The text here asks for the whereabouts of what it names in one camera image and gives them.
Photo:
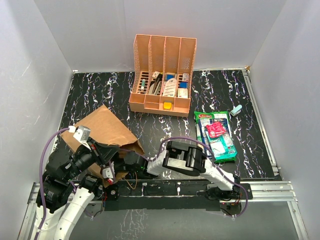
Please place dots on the white glue stick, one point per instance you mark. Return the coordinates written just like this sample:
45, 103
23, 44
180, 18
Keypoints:
142, 87

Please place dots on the blue cookie snack bag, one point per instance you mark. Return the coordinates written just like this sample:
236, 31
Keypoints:
206, 121

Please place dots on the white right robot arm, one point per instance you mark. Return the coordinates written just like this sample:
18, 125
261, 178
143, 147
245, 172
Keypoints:
186, 159

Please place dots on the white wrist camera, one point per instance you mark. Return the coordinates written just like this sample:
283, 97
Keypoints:
108, 172
82, 134

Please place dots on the teal candy snack bag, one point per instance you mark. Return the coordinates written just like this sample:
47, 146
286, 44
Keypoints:
223, 148

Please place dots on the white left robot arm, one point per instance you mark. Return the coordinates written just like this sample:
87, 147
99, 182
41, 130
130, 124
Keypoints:
60, 202

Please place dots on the green chips bag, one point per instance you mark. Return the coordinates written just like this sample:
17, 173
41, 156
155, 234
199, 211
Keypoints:
208, 115

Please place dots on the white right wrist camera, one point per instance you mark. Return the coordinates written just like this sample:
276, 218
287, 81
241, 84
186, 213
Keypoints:
108, 172

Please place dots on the orange plastic desk organizer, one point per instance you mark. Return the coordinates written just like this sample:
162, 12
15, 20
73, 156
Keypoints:
157, 59

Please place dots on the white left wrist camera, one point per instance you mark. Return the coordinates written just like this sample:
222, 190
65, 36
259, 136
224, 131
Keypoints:
82, 134

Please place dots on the yellow sticky note block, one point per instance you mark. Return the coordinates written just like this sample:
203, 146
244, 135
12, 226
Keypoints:
167, 105

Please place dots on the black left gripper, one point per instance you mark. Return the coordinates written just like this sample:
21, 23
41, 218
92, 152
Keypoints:
104, 152

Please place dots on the red small snack packet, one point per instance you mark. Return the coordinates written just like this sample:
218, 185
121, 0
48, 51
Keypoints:
215, 130

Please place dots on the white label card pack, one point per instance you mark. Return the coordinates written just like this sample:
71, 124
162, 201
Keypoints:
170, 88

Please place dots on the black mounting rail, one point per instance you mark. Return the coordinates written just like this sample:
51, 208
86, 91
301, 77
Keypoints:
174, 195

